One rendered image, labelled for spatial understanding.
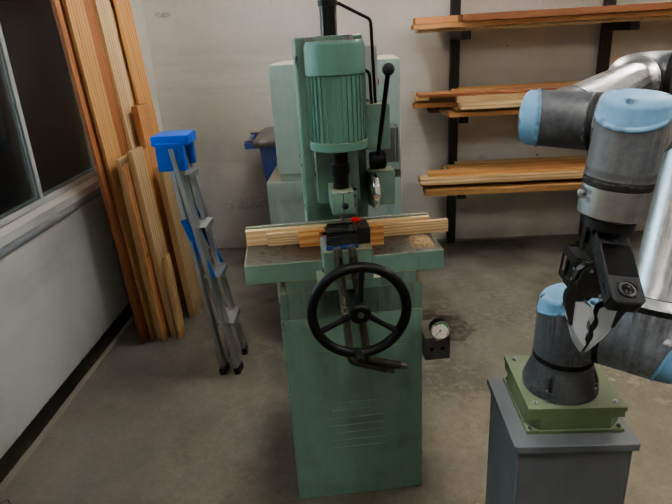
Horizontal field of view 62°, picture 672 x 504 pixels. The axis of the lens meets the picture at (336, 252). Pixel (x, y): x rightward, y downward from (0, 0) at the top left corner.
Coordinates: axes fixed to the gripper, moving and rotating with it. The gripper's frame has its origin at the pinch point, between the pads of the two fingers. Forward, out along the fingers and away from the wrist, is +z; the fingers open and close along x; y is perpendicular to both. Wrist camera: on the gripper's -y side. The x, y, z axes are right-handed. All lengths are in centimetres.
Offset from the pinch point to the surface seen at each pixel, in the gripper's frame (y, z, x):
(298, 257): 80, 23, 53
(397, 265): 81, 24, 23
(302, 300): 76, 35, 51
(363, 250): 70, 15, 34
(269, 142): 266, 27, 93
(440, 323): 77, 40, 9
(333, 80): 88, -28, 45
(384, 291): 80, 32, 26
